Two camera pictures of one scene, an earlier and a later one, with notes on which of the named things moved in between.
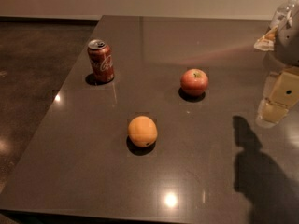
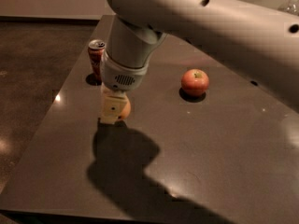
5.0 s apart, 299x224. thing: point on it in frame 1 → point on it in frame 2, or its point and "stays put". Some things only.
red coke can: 101,60 stays put
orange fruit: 142,132 → 127,109
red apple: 194,82 stays put
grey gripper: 288,46 → 122,76
